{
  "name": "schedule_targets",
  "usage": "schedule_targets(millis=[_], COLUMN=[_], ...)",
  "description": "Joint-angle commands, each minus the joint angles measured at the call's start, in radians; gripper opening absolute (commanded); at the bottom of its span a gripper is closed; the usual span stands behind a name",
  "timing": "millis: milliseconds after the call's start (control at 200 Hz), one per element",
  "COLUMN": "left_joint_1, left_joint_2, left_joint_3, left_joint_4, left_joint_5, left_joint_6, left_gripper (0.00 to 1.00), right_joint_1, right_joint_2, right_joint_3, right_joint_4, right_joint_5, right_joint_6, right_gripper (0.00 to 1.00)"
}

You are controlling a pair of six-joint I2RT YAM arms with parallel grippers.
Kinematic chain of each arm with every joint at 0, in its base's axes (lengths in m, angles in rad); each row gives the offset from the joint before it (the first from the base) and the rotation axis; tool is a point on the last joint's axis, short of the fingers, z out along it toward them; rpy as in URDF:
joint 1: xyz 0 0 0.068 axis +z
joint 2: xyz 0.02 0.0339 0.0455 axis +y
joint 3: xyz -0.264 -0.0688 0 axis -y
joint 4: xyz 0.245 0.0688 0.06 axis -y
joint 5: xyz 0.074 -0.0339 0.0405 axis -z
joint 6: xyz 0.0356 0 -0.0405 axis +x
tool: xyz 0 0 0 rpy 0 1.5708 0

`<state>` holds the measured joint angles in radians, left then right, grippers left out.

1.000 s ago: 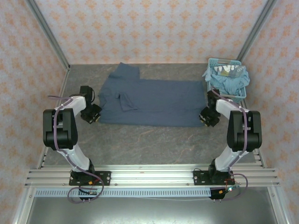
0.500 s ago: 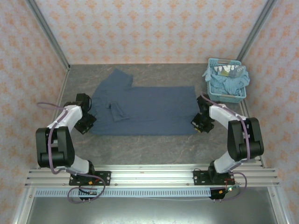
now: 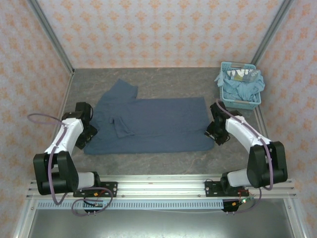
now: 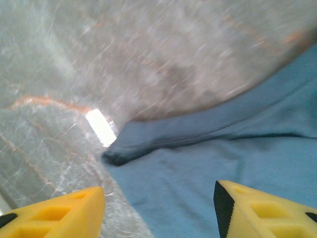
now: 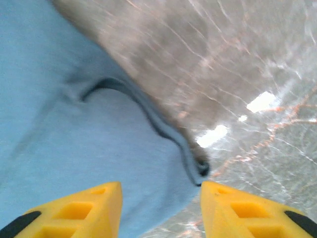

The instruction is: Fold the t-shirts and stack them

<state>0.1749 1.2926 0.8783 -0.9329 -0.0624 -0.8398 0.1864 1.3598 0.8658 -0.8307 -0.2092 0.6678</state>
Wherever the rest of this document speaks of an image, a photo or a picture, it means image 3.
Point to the aluminium lower frame rail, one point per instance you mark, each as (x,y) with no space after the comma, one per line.
(296,220)
(23,220)

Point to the aluminium mounting rail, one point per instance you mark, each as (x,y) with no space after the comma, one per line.
(161,186)

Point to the left black controller board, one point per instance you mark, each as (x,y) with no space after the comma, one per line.
(95,204)

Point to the grey sheet metal shelf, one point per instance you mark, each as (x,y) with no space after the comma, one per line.
(161,225)

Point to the grey white printed t-shirt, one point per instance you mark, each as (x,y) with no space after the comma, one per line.
(244,74)

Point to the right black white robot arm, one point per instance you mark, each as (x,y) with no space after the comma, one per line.
(241,135)

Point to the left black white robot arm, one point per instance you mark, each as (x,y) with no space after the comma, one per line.
(71,134)

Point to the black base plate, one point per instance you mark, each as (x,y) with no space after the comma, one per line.
(211,188)
(111,186)

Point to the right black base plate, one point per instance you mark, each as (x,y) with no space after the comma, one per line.
(211,188)

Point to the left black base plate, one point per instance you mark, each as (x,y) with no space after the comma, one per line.
(111,186)

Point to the aluminium frame post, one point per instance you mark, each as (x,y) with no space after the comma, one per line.
(271,32)
(52,37)

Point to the light blue t-shirt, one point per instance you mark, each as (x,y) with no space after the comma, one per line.
(242,89)

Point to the light blue plastic basket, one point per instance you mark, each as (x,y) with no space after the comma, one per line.
(247,105)

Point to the dark blue t-shirt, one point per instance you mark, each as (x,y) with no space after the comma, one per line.
(161,124)

